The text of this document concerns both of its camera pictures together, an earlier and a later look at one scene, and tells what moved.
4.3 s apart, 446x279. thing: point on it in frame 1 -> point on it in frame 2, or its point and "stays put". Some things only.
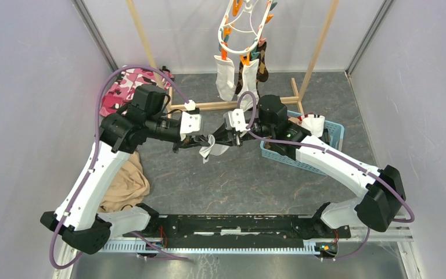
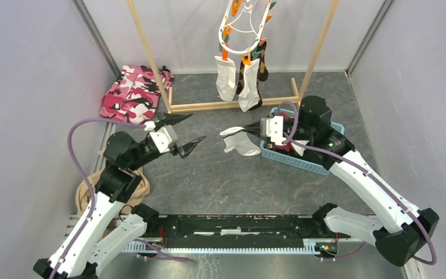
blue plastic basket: (335, 132) stays put
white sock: (225, 79) stays put
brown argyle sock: (262, 71) stays put
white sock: (214, 149) -> (234, 138)
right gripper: (229, 138) -> (253, 128)
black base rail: (234, 228) stays put
